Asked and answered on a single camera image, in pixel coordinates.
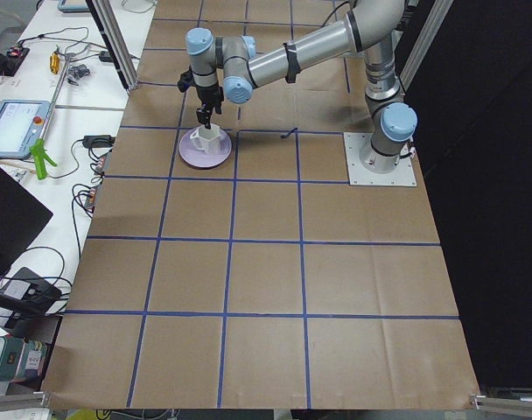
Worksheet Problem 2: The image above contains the black monitor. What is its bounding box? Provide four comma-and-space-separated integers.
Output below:
0, 167, 53, 275

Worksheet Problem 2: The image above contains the aluminium frame post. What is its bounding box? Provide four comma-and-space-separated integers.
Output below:
86, 0, 138, 92

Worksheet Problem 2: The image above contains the white angular cup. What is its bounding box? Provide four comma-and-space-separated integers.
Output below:
189, 124, 221, 156

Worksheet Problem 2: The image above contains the long metal rod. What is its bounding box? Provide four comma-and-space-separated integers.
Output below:
38, 53, 72, 139

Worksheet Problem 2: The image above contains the green plastic clamp tool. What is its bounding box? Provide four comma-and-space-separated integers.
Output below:
29, 138, 58, 180

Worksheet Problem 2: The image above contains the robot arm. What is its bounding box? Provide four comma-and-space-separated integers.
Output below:
177, 1, 417, 173

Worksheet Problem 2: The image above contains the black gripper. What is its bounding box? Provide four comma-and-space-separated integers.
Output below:
196, 83, 224, 130

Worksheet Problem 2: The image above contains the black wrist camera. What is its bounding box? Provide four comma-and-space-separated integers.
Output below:
177, 68, 194, 93

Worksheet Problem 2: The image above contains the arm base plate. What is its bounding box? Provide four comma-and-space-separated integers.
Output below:
343, 132, 417, 187

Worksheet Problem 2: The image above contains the teach pendant tablet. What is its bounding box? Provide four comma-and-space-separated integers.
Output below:
0, 100, 50, 159

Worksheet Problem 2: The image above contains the yellow screwdriver handle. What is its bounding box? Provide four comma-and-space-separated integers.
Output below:
49, 51, 60, 74

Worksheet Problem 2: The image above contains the black power adapter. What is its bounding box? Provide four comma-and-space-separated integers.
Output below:
82, 135, 116, 149

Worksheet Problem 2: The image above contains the lavender plate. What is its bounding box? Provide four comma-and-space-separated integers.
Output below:
179, 123, 232, 169

